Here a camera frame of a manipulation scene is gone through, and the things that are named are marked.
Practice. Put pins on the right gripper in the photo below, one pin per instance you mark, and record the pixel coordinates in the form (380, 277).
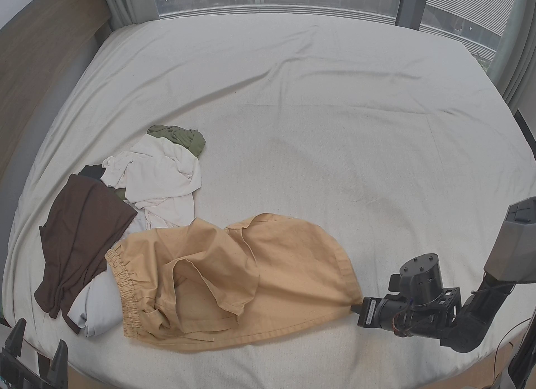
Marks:
(383, 312)

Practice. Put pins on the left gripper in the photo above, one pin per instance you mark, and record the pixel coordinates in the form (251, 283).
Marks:
(16, 372)

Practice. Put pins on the tan shorts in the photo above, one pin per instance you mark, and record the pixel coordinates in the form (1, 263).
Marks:
(293, 261)

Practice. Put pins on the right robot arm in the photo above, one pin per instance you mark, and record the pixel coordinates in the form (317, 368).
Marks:
(473, 316)

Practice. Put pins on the bed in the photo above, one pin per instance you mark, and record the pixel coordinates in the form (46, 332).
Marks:
(314, 127)

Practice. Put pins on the pale blue garment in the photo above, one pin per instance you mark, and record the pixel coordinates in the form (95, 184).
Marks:
(100, 303)

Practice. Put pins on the brown garment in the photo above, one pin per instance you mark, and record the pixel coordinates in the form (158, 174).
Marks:
(79, 228)

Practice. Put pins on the black garment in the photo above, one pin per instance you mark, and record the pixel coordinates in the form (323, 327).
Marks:
(92, 171)

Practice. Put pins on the white garment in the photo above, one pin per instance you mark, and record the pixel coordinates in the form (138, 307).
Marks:
(159, 178)

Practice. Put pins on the olive green garment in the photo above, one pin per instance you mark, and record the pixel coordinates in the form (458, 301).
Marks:
(184, 138)

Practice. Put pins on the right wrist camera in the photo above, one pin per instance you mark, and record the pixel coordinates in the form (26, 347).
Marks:
(395, 283)

